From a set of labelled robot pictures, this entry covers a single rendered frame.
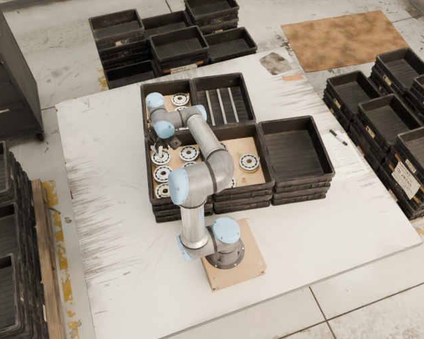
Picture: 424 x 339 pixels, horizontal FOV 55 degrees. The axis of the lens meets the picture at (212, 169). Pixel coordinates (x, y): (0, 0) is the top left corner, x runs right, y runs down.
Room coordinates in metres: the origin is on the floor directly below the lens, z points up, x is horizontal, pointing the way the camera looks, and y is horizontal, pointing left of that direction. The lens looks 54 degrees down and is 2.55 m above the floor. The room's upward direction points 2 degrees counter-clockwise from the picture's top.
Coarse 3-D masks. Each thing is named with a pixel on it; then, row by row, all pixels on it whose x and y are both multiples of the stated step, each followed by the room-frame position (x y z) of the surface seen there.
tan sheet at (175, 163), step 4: (180, 148) 1.38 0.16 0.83; (152, 152) 1.36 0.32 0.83; (172, 152) 1.35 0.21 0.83; (176, 152) 1.35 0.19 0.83; (172, 156) 1.33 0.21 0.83; (176, 156) 1.32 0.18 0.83; (200, 156) 1.32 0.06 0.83; (172, 160) 1.30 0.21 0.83; (176, 160) 1.30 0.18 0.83; (200, 160) 1.29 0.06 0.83; (152, 164) 1.28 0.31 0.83; (172, 164) 1.27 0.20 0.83; (176, 164) 1.27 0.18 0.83; (180, 164) 1.27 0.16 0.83; (152, 168) 1.25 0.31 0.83; (172, 168) 1.25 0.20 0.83; (176, 168) 1.24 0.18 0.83; (152, 172) 1.22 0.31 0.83; (152, 176) 1.20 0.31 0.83; (156, 184) 1.15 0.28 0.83
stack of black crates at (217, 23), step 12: (192, 0) 3.20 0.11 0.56; (204, 0) 3.23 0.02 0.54; (216, 0) 3.26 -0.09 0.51; (228, 0) 3.24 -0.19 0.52; (192, 12) 2.97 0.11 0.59; (204, 12) 3.12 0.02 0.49; (216, 12) 2.96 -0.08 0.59; (228, 12) 3.01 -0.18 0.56; (192, 24) 2.96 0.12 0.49; (204, 24) 2.94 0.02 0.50; (216, 24) 2.96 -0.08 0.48; (228, 24) 3.01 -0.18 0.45
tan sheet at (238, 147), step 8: (232, 144) 1.39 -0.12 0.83; (240, 144) 1.39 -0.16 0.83; (248, 144) 1.39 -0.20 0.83; (232, 152) 1.34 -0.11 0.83; (240, 152) 1.34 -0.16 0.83; (248, 152) 1.34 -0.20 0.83; (256, 152) 1.33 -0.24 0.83; (240, 176) 1.18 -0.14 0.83; (248, 176) 1.18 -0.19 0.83; (256, 176) 1.18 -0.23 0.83; (240, 184) 1.13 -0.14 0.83; (248, 184) 1.13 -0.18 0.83
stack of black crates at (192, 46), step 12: (156, 36) 2.69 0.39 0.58; (168, 36) 2.72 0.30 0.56; (180, 36) 2.75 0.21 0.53; (192, 36) 2.78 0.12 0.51; (156, 48) 2.66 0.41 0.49; (168, 48) 2.66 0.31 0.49; (180, 48) 2.65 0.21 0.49; (192, 48) 2.65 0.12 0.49; (204, 48) 2.51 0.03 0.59; (156, 60) 2.52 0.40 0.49; (168, 60) 2.44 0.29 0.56; (180, 60) 2.46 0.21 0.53; (192, 60) 2.49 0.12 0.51; (204, 60) 2.51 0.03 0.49; (168, 72) 2.43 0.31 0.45
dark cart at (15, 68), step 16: (0, 16) 2.59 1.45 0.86; (0, 32) 2.37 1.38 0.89; (0, 48) 2.19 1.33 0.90; (16, 48) 2.61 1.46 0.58; (0, 64) 2.14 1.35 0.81; (16, 64) 2.38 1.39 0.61; (0, 80) 2.14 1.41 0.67; (16, 80) 2.15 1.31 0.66; (32, 80) 2.62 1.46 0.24; (0, 96) 2.12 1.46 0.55; (16, 96) 2.15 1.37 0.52; (32, 96) 2.36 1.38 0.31; (0, 112) 2.09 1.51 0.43; (16, 112) 2.13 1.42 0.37; (32, 112) 2.15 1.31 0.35; (0, 128) 2.08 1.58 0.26; (16, 128) 2.11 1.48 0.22; (32, 128) 2.14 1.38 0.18
